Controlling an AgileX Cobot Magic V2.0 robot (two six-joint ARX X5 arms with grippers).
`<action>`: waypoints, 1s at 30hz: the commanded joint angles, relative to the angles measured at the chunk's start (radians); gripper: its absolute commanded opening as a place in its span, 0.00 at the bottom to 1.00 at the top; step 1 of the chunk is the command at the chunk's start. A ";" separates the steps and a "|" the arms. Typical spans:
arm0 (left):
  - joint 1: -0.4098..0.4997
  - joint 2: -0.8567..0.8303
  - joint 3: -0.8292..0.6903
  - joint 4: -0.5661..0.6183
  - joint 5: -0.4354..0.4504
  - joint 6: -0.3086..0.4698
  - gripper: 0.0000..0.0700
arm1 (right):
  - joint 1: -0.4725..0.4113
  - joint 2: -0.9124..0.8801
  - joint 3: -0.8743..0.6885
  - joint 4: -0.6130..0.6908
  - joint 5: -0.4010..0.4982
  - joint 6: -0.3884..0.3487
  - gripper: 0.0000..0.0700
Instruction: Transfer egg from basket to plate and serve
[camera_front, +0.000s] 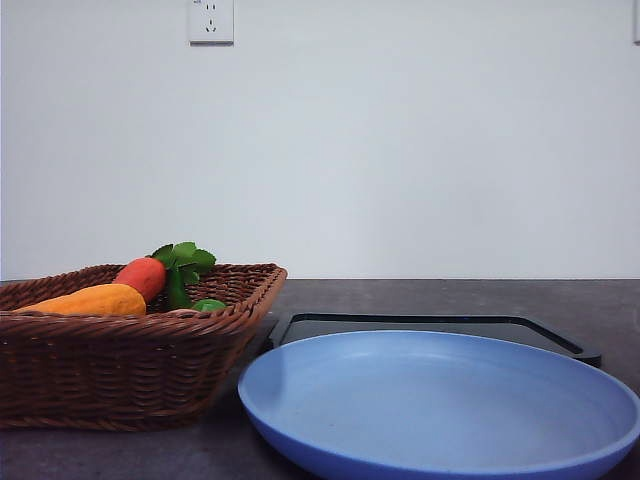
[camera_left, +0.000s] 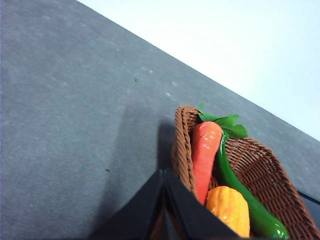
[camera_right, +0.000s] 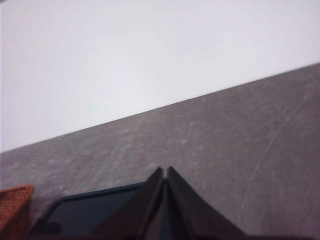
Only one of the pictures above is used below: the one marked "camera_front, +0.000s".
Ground blue plate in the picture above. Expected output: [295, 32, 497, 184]
[237, 330, 640, 480]

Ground brown wicker basket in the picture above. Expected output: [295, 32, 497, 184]
[0, 259, 288, 433]

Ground black tray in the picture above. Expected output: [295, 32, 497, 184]
[263, 313, 603, 369]

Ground green lime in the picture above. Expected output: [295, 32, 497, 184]
[192, 298, 226, 313]

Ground green carrot leaves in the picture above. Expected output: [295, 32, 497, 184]
[152, 242, 225, 312]

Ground red orange toy carrot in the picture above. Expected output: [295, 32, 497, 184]
[113, 257, 166, 303]

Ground orange yellow toy vegetable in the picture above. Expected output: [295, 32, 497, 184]
[12, 284, 147, 315]

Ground white wall socket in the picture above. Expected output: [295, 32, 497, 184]
[189, 0, 234, 47]

